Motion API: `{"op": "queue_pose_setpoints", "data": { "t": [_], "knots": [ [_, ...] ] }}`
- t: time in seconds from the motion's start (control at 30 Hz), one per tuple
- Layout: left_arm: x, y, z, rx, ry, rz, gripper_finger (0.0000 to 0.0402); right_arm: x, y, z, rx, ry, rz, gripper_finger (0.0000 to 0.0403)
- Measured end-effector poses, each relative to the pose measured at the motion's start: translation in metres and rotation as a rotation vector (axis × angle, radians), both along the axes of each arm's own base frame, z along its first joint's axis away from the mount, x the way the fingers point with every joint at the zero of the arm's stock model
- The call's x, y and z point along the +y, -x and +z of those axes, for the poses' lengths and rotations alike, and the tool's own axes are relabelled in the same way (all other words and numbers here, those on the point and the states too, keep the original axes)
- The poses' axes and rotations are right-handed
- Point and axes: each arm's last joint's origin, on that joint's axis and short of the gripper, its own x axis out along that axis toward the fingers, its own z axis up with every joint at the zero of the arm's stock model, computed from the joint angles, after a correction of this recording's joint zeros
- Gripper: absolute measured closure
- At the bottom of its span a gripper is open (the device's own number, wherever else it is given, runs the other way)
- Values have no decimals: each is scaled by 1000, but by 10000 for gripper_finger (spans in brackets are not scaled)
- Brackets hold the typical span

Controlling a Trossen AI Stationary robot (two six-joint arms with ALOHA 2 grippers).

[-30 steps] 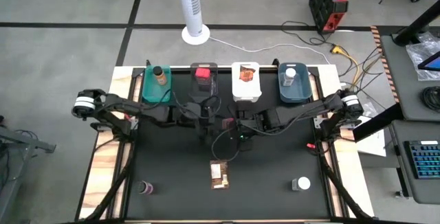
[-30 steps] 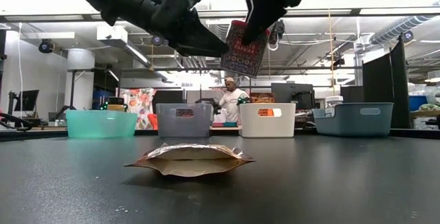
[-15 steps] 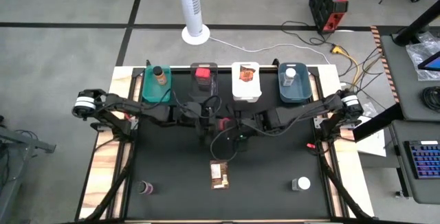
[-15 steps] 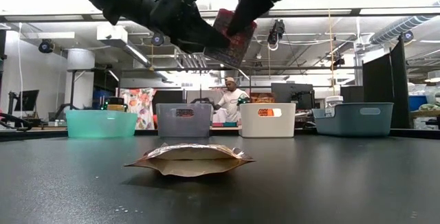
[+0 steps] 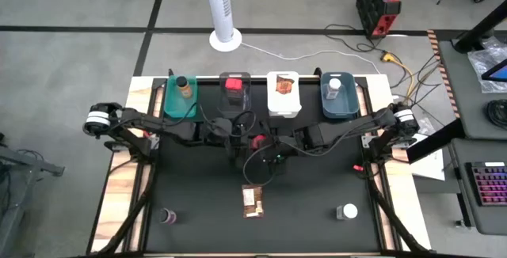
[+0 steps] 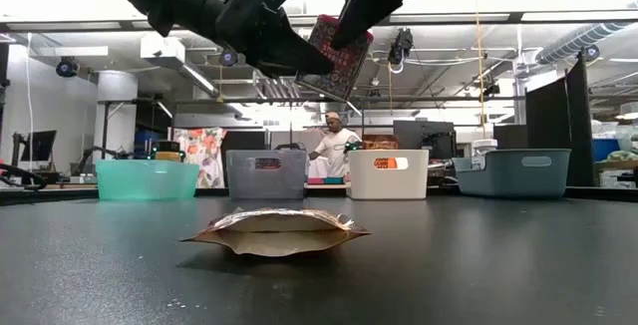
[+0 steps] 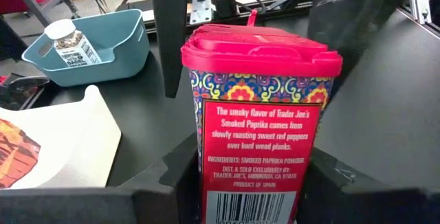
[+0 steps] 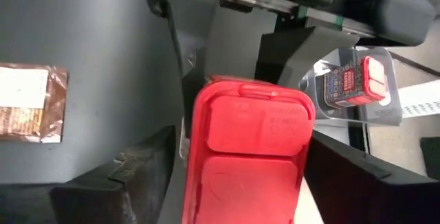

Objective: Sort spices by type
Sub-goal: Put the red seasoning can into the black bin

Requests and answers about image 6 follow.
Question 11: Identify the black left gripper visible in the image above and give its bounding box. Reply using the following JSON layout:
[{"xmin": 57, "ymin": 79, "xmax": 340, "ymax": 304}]
[{"xmin": 216, "ymin": 0, "xmax": 335, "ymax": 78}]

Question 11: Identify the orange printed spice packet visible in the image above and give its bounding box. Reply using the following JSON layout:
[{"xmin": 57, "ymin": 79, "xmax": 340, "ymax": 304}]
[{"xmin": 293, "ymin": 14, "xmax": 375, "ymax": 102}]

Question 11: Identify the white-lid spice jar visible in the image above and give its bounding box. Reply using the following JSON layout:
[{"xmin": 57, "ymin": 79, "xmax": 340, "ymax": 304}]
[{"xmin": 471, "ymin": 139, "xmax": 498, "ymax": 170}]

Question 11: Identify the brown white-label spice packet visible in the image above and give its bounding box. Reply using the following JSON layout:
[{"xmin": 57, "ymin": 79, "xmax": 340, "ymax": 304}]
[{"xmin": 179, "ymin": 207, "xmax": 372, "ymax": 258}]

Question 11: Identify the person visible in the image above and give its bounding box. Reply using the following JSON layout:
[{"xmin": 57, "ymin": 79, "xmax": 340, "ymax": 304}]
[{"xmin": 307, "ymin": 111, "xmax": 363, "ymax": 179}]

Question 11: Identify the orange brown box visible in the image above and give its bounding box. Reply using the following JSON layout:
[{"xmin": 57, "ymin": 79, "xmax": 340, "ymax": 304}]
[{"xmin": 362, "ymin": 134, "xmax": 400, "ymax": 151}]

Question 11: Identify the grey translucent plastic bin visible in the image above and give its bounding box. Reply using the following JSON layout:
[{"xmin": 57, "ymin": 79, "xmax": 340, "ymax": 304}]
[{"xmin": 225, "ymin": 149, "xmax": 308, "ymax": 200}]

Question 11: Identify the black computer monitor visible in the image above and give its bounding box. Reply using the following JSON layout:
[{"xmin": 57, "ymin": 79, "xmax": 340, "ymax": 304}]
[
  {"xmin": 20, "ymin": 130, "xmax": 58, "ymax": 163},
  {"xmin": 392, "ymin": 120, "xmax": 456, "ymax": 160}
]

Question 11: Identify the floral cloth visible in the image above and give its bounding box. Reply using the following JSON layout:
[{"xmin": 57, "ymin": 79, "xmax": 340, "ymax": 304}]
[{"xmin": 171, "ymin": 127, "xmax": 228, "ymax": 189}]

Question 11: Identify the white plastic bin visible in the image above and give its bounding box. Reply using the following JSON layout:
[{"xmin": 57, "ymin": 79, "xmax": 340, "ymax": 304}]
[{"xmin": 347, "ymin": 149, "xmax": 431, "ymax": 201}]

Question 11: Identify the white round pillar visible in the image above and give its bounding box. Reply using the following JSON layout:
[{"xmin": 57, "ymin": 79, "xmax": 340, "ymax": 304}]
[{"xmin": 94, "ymin": 70, "xmax": 140, "ymax": 162}]

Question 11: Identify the teal plastic bin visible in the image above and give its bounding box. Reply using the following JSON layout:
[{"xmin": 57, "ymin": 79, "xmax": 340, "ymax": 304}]
[{"xmin": 94, "ymin": 159, "xmax": 200, "ymax": 201}]

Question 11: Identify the blue-grey plastic bin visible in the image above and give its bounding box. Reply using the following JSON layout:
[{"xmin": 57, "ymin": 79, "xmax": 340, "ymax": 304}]
[{"xmin": 452, "ymin": 148, "xmax": 572, "ymax": 199}]

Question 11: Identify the black partition panel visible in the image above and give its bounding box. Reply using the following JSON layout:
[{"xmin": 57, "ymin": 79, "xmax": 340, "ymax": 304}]
[{"xmin": 525, "ymin": 50, "xmax": 597, "ymax": 187}]

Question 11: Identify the black table mat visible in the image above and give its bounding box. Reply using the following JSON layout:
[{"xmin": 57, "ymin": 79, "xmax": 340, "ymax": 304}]
[{"xmin": 0, "ymin": 194, "xmax": 638, "ymax": 325}]

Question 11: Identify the blue storage container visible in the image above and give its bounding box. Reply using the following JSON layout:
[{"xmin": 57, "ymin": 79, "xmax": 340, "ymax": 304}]
[{"xmin": 592, "ymin": 138, "xmax": 622, "ymax": 163}]

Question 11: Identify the yellow hanging cord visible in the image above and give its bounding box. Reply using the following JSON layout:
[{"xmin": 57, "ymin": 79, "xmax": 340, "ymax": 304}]
[{"xmin": 476, "ymin": 0, "xmax": 487, "ymax": 140}]

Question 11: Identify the silver ventilation duct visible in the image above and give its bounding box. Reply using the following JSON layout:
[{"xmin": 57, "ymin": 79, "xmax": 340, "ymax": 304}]
[{"xmin": 535, "ymin": 0, "xmax": 638, "ymax": 66}]

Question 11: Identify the black cable loop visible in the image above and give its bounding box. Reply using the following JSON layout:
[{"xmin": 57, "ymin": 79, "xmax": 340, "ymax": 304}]
[{"xmin": 0, "ymin": 162, "xmax": 49, "ymax": 191}]

